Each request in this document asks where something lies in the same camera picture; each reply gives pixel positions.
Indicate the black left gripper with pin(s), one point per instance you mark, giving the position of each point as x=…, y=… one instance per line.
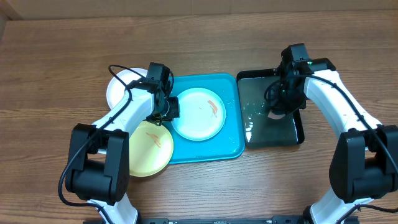
x=174, y=112

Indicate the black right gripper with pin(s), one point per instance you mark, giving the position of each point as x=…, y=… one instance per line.
x=283, y=104

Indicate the green dish sponge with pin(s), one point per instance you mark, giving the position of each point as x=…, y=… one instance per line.
x=275, y=116

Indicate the light blue plate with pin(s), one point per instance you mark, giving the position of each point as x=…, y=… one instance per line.
x=202, y=114

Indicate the white plate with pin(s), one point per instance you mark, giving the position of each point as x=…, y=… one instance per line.
x=115, y=90

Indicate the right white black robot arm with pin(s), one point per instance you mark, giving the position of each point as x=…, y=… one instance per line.
x=364, y=164

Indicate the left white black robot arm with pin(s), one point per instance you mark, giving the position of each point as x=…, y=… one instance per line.
x=97, y=170

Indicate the black water tray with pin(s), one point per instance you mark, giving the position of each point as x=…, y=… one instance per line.
x=260, y=130

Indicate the blue plastic tray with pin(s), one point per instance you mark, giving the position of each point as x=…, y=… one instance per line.
x=229, y=143

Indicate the yellow plate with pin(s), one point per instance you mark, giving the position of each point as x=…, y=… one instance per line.
x=150, y=149

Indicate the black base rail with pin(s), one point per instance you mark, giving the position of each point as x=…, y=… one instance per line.
x=273, y=220

